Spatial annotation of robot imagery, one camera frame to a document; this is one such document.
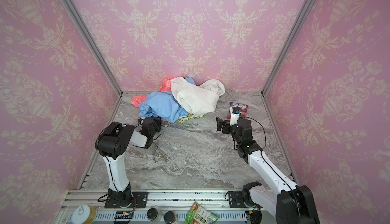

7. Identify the black round cap right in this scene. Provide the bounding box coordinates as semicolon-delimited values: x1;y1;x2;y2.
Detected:
164;211;178;224

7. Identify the pink patterned cloth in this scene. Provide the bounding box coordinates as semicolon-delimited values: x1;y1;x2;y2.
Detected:
131;77;172;108

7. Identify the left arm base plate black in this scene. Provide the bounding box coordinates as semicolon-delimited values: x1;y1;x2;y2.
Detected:
105;191;148;209

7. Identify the aluminium corner post right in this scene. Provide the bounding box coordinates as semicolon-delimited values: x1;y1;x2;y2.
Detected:
262;0;316;98

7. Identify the purple berries candy bag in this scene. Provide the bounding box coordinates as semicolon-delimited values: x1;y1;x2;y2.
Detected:
227;102;248;119

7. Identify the black round device right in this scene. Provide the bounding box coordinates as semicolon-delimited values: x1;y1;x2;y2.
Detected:
246;210;263;224

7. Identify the light blue cloth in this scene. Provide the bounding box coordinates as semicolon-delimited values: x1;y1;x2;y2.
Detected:
139;91;189;123

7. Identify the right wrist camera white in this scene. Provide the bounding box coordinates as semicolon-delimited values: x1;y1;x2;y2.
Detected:
230;106;241;126

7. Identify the aluminium frame rail front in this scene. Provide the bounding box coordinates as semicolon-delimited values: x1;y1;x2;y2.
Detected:
54;188;251;224

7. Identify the green snack packet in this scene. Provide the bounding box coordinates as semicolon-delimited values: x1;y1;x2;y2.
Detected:
184;202;219;224

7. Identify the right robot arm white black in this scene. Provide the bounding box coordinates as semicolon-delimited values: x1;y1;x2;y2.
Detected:
216;117;320;224

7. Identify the black round cap left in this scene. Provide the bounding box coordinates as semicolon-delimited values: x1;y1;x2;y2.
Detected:
147;207;162;223

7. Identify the black round cap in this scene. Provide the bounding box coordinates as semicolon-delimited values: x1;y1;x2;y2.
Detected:
147;207;162;223
164;211;178;224

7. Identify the white lid jar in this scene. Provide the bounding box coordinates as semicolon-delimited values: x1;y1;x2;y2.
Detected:
71;204;97;224

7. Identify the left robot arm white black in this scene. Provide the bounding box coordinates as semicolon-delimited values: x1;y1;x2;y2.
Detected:
95;117;161;209

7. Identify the small black electronics board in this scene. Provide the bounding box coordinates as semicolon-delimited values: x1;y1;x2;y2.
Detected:
114;211;134;221

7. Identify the aluminium corner post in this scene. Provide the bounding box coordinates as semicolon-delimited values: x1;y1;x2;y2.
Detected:
60;0;124;97
262;0;316;98

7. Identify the white cloth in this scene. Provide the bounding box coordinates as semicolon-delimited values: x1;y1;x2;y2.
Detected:
171;77;225;116

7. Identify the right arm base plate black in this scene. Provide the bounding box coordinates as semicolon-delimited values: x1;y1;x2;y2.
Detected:
225;191;251;208

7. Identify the floral yellow green cloth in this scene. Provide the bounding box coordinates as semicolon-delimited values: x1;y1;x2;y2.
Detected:
177;113;208;123

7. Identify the aluminium corner post left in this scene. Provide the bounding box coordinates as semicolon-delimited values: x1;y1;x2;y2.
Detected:
60;0;124;97

